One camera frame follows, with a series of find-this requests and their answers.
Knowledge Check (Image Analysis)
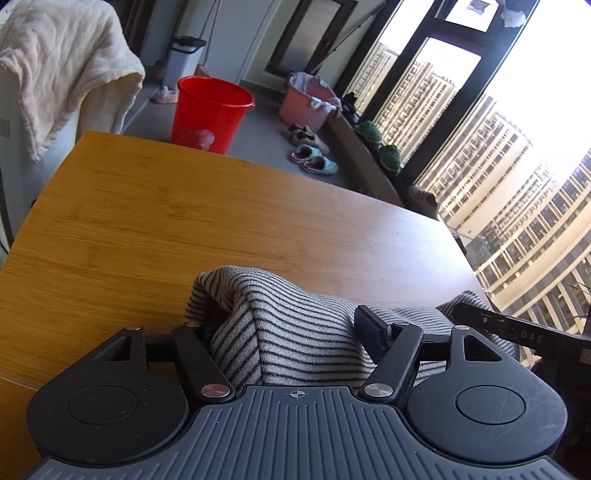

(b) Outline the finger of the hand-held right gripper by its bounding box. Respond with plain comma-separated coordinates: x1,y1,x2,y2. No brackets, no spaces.
454,302,511,337

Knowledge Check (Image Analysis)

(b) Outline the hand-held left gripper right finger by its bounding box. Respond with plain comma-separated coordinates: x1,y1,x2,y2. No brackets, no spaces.
354,304,505,404

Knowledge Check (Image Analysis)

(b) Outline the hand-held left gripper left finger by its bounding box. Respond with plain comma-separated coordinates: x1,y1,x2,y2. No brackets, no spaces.
99,323,234,400

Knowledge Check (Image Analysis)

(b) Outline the striped knit sweater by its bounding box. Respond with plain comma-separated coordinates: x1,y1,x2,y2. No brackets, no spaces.
185,265,522,387

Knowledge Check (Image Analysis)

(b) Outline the teal slipper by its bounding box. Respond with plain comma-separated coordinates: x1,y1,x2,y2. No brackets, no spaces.
289,144,323,164
302,155,341,177

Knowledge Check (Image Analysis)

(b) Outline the small potted plant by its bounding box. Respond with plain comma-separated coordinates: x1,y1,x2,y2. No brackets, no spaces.
355,120,384,142
379,143,402,172

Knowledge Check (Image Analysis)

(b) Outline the pink plastic basin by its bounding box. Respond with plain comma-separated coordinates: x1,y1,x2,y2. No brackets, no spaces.
278,72,341,133

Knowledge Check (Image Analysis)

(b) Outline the red plastic bucket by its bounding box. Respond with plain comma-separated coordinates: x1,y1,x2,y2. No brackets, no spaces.
171,76,256,156

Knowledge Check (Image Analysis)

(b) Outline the white trash bin black lid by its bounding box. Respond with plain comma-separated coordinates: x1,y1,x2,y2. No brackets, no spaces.
163,35,208,89

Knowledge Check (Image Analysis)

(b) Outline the dark framed glass door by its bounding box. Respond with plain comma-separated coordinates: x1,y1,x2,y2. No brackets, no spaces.
265,0,359,78

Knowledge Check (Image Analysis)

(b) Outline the cream towel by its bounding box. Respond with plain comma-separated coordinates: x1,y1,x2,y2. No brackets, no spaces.
0,0,146,162

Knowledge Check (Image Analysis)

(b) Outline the black window frame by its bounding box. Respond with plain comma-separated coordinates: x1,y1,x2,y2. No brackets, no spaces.
332,0,529,183

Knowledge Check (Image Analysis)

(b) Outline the thin broom handle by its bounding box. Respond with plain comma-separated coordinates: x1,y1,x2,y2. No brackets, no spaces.
331,0,386,52

